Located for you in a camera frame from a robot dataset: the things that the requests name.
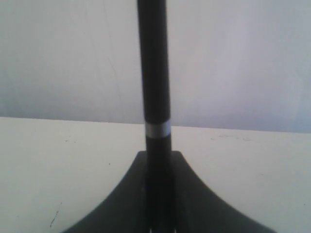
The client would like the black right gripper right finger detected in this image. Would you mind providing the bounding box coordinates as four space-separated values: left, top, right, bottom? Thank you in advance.
171 150 275 233

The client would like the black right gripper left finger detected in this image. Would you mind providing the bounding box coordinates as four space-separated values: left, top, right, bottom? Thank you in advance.
59 150 150 233

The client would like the dark blue paintbrush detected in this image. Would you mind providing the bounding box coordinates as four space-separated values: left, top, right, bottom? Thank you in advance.
137 0 175 233

